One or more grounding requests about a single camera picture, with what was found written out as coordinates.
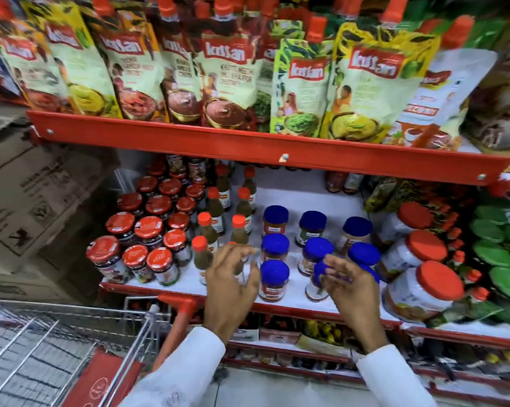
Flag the large white jar orange lid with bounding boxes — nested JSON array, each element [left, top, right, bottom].
[[380, 230, 449, 283], [375, 202, 434, 250], [382, 260, 466, 325]]

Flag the person's left hand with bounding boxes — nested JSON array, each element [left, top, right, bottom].
[[203, 243, 261, 346]]

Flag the printed brown cardboard box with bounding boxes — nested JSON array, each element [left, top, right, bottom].
[[0, 127, 111, 272]]

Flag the person's right hand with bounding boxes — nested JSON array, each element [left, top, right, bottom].
[[320, 254, 390, 354]]

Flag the group of red lid jars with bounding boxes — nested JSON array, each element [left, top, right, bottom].
[[86, 158, 209, 287]]

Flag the group of blue lid jars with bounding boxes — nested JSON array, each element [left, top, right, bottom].
[[259, 205, 383, 302]]

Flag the metal shopping cart red handle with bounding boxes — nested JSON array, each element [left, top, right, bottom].
[[0, 294, 196, 407]]

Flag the person's left forearm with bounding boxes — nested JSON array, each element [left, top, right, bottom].
[[119, 326, 227, 407]]

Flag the green patterned packets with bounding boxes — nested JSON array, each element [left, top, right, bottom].
[[363, 177, 425, 213]]

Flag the red metal shelf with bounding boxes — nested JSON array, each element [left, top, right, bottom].
[[0, 0, 510, 407]]

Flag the tall dark pickle jar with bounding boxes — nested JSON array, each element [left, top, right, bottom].
[[166, 154, 188, 179], [186, 156, 209, 185]]

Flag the row of sauce bottles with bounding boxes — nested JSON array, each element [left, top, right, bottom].
[[197, 164, 258, 255]]

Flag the row of spouted chutney pouches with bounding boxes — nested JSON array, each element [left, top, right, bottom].
[[0, 0, 442, 145]]

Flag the row of slim dark bottles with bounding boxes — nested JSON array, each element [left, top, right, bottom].
[[426, 194, 504, 329]]

